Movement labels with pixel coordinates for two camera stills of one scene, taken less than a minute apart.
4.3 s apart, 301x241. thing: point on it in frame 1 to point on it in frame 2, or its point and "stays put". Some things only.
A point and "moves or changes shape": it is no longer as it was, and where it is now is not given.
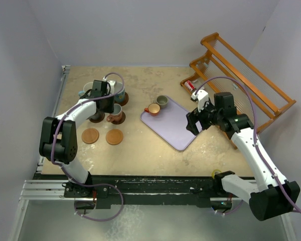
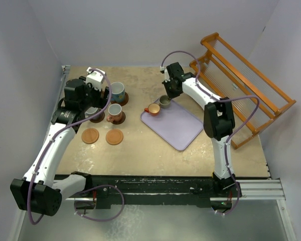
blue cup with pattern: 119,98 stays put
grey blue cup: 97,117 moves or changes shape
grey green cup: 162,100 moves or changes shape
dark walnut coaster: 97,121 stays put
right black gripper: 193,117 to 170,95
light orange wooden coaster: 90,135 stays put
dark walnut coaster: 121,120 stays put
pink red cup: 117,116 stays put
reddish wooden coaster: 123,103 stays put
